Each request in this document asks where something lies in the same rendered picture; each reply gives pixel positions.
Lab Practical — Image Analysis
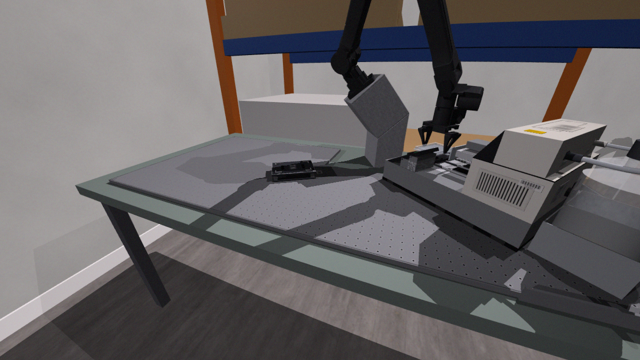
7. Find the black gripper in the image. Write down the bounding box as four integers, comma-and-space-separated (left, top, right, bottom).
418, 106, 461, 154

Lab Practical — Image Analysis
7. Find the clear bottle with grey cap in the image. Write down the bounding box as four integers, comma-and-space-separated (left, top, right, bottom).
595, 156, 629, 169

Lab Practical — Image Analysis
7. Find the white multiwell plate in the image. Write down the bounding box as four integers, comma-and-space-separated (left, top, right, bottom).
413, 142, 453, 156

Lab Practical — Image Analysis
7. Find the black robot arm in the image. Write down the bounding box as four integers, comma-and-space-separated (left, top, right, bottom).
330, 0, 484, 125

